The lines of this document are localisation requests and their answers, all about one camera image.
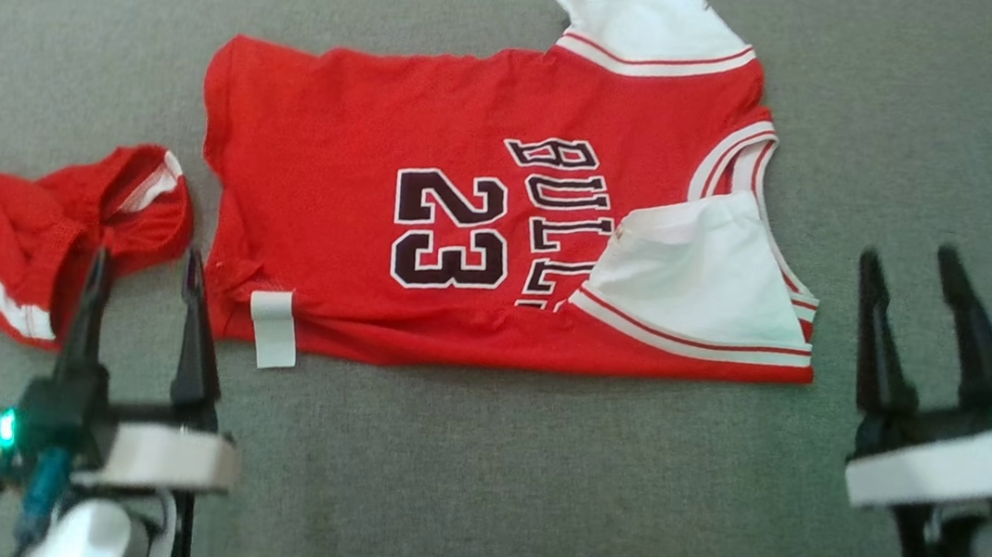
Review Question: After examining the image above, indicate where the teal connector camera cable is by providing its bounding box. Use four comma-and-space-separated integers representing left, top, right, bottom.
13, 445, 78, 552

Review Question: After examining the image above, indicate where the grey sofa chaise cushion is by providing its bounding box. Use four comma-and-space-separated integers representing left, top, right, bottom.
0, 0, 992, 557

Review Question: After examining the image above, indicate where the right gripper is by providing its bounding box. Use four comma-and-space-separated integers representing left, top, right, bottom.
832, 237, 992, 523

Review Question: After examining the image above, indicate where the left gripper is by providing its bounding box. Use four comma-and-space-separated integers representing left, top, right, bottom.
11, 231, 264, 504

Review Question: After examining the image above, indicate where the red Bulls 23 jersey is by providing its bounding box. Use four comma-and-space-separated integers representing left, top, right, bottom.
172, 0, 857, 432

